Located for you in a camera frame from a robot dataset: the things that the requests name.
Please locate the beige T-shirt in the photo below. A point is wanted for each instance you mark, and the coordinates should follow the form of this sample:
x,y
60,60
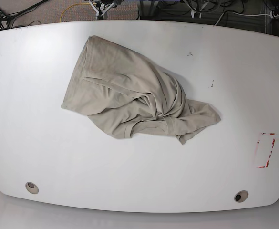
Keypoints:
x,y
124,93

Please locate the red tape rectangle marking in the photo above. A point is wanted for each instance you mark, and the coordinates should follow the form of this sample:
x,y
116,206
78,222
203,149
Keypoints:
x,y
264,148

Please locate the black tripod stand legs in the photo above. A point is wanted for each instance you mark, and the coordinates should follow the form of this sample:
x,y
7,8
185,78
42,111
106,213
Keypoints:
x,y
7,20

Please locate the table cable grommet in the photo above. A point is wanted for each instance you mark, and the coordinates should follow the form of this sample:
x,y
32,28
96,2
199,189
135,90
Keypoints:
x,y
241,196
32,188

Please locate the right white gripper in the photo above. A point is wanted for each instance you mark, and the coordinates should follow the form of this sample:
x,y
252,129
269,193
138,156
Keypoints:
x,y
101,7

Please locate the right table cable grommet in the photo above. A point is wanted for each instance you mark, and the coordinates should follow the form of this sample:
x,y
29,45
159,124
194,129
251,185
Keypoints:
x,y
241,196

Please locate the left table cable grommet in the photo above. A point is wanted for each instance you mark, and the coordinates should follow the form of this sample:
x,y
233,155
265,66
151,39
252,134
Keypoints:
x,y
32,188

